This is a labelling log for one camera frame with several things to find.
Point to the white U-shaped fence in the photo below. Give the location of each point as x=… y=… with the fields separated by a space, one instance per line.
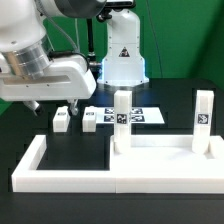
x=27 y=177

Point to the white desk top tray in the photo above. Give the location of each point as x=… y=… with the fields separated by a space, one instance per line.
x=169 y=153

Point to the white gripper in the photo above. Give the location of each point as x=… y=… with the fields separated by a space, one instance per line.
x=66 y=78

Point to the marker tag plate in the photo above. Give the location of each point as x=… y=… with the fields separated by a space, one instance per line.
x=138 y=115

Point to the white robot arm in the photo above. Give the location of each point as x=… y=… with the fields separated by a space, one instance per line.
x=33 y=72

